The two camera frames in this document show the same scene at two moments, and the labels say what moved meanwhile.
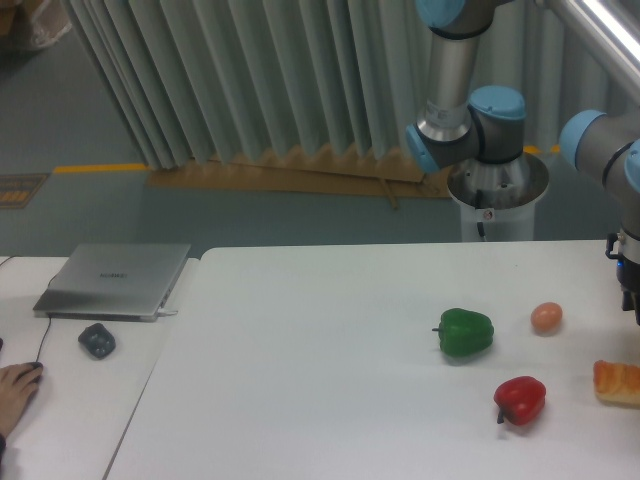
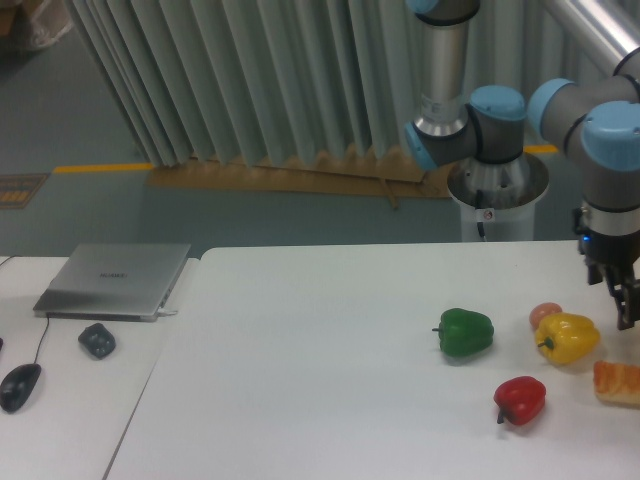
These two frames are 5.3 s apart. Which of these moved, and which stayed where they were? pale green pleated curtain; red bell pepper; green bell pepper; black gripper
Moved: black gripper
Stayed: red bell pepper; green bell pepper; pale green pleated curtain
